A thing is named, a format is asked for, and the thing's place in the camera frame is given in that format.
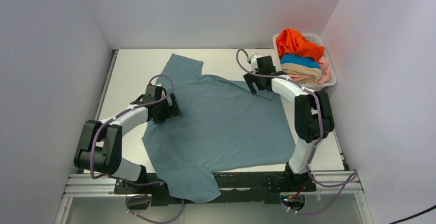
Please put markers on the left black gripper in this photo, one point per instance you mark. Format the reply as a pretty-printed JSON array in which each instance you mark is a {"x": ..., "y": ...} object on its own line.
[{"x": 171, "y": 111}]

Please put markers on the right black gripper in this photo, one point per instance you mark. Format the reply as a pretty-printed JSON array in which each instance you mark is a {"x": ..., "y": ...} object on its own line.
[{"x": 251, "y": 78}]

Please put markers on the teal grey t-shirt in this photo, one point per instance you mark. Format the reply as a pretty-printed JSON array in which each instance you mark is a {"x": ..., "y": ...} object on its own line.
[{"x": 222, "y": 127}]

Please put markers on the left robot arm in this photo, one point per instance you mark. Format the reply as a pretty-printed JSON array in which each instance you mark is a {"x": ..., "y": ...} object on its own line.
[{"x": 99, "y": 148}]

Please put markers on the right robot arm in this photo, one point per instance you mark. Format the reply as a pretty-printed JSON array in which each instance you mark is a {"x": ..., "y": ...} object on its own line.
[{"x": 313, "y": 118}]

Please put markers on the beige folded t-shirt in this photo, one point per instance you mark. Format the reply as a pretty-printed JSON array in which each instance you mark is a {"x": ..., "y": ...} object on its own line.
[{"x": 302, "y": 74}]

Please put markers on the bright blue t-shirt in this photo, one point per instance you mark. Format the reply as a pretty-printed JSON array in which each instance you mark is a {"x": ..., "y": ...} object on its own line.
[{"x": 303, "y": 61}]

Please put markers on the orange t-shirt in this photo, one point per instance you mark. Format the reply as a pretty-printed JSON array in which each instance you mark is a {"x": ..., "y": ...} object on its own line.
[{"x": 291, "y": 41}]

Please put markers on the pink folded t-shirt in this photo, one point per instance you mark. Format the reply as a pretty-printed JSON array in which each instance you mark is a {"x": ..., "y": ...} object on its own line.
[{"x": 325, "y": 69}]

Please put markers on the white plastic basket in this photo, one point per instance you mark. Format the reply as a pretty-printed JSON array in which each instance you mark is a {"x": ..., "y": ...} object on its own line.
[{"x": 314, "y": 38}]

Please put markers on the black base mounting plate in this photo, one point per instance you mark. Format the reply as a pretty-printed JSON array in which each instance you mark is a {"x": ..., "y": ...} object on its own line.
[{"x": 234, "y": 188}]

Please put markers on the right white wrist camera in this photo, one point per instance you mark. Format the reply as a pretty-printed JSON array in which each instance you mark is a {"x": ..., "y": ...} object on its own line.
[{"x": 252, "y": 60}]

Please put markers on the aluminium frame rail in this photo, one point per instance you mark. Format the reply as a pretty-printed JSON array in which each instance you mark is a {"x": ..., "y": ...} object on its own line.
[{"x": 326, "y": 182}]

